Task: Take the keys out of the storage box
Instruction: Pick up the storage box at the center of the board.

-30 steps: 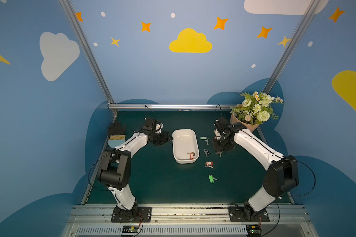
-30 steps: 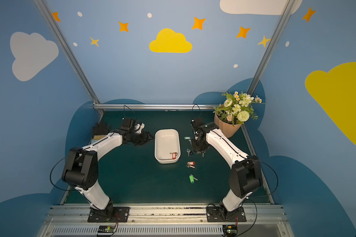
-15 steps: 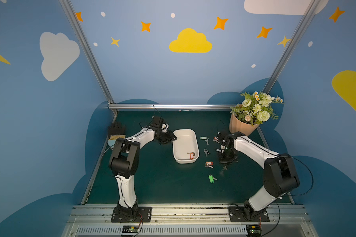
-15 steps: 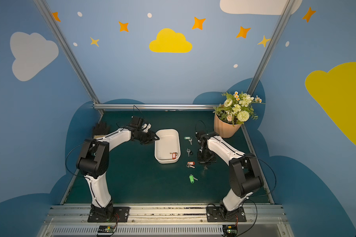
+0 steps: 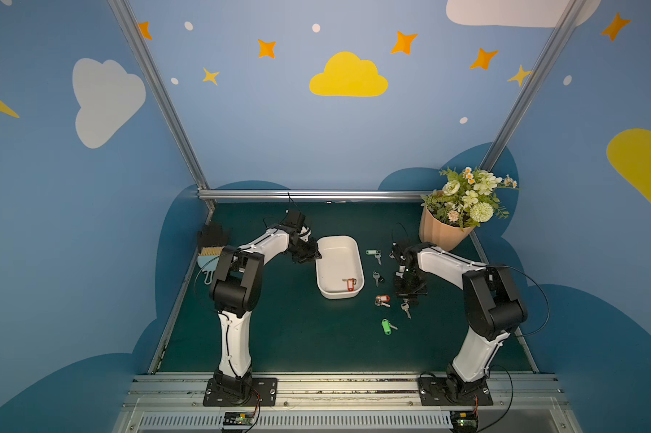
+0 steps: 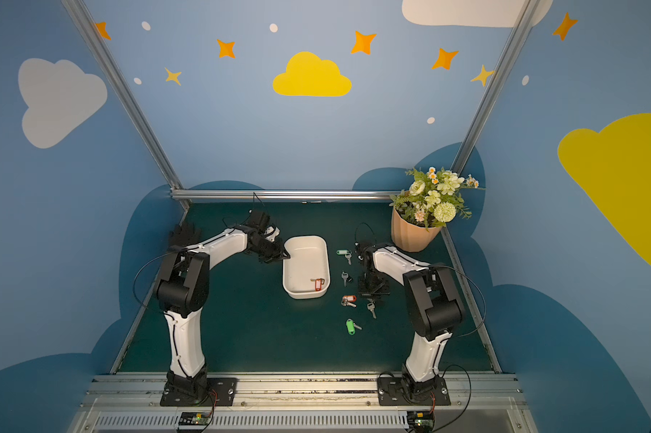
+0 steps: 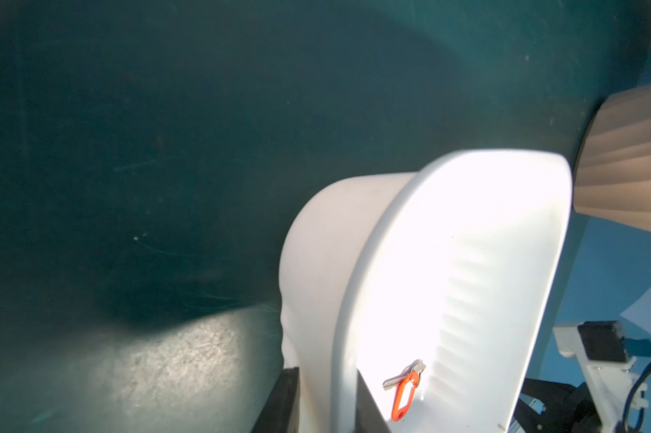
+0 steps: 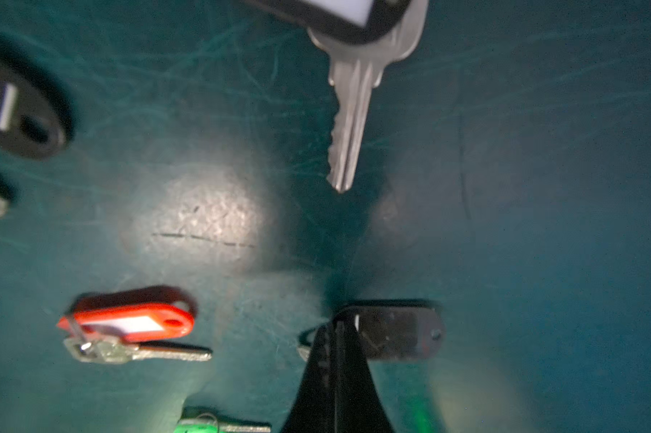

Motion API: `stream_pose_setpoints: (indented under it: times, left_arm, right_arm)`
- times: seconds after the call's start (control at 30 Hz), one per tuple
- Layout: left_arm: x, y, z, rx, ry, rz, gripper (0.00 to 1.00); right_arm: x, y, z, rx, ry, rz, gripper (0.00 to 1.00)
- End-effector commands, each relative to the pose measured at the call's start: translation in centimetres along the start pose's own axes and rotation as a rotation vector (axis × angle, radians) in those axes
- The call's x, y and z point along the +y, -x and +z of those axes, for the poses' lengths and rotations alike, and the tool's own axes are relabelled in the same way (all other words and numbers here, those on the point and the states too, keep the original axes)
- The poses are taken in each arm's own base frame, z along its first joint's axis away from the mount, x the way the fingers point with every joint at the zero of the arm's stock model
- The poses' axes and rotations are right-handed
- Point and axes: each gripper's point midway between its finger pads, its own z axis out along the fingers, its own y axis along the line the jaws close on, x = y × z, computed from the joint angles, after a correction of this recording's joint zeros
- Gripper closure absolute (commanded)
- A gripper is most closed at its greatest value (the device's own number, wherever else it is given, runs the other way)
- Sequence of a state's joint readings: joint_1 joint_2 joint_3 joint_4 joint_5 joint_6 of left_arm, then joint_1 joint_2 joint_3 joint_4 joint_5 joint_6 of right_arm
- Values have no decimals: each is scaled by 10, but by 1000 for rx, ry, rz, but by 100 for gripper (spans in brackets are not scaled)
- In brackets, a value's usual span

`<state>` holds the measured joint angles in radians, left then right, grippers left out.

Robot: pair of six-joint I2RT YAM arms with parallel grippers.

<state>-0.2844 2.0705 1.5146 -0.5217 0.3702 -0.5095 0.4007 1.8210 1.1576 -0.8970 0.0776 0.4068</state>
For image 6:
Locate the right aluminium frame post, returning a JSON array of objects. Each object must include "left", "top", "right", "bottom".
[{"left": 451, "top": 0, "right": 552, "bottom": 173}]

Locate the white plastic storage box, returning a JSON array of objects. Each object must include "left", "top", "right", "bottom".
[{"left": 282, "top": 236, "right": 331, "bottom": 299}]

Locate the left aluminium frame post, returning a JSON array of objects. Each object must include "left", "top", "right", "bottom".
[{"left": 61, "top": 0, "right": 184, "bottom": 193}]

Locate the black tag key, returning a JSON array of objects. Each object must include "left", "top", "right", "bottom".
[{"left": 367, "top": 301, "right": 377, "bottom": 319}]

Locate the aluminium frame post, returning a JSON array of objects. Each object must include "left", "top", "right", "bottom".
[
  {"left": 61, "top": 0, "right": 184, "bottom": 193},
  {"left": 451, "top": 0, "right": 552, "bottom": 173}
]

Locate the artificial flower bouquet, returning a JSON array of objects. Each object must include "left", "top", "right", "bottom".
[{"left": 390, "top": 167, "right": 482, "bottom": 229}]

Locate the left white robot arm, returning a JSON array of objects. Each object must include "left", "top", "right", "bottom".
[{"left": 153, "top": 224, "right": 289, "bottom": 394}]

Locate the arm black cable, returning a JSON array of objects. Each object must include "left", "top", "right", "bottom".
[
  {"left": 132, "top": 252, "right": 170, "bottom": 310},
  {"left": 433, "top": 264, "right": 488, "bottom": 337}
]

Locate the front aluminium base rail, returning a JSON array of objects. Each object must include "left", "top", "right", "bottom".
[{"left": 69, "top": 372, "right": 538, "bottom": 432}]

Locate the left controller board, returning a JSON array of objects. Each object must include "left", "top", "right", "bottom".
[{"left": 178, "top": 411, "right": 213, "bottom": 429}]

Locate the black head key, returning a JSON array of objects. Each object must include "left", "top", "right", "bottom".
[{"left": 341, "top": 272, "right": 353, "bottom": 287}]

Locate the controller board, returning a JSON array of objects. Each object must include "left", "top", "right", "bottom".
[
  {"left": 178, "top": 411, "right": 213, "bottom": 429},
  {"left": 406, "top": 411, "right": 435, "bottom": 433}
]

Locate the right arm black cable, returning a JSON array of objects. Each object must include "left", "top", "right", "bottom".
[{"left": 433, "top": 264, "right": 488, "bottom": 337}]

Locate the right controller board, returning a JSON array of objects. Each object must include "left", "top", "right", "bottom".
[{"left": 406, "top": 411, "right": 435, "bottom": 433}]

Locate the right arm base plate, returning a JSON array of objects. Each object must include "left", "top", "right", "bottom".
[{"left": 376, "top": 375, "right": 451, "bottom": 406}]

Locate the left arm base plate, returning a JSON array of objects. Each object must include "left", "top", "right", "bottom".
[{"left": 160, "top": 376, "right": 238, "bottom": 407}]

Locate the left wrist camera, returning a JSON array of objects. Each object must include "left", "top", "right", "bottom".
[{"left": 244, "top": 210, "right": 280, "bottom": 243}]

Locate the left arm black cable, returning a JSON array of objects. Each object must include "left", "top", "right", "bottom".
[{"left": 132, "top": 252, "right": 170, "bottom": 310}]

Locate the green tag key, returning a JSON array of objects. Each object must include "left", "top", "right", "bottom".
[
  {"left": 336, "top": 249, "right": 352, "bottom": 264},
  {"left": 345, "top": 319, "right": 362, "bottom": 336}
]

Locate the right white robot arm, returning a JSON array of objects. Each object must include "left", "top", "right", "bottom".
[{"left": 355, "top": 242, "right": 466, "bottom": 395}]

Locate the horizontal aluminium frame rail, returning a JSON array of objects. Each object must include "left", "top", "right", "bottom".
[{"left": 171, "top": 189, "right": 399, "bottom": 202}]

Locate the pink faceted flower pot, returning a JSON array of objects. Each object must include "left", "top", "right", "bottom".
[{"left": 392, "top": 209, "right": 441, "bottom": 253}]

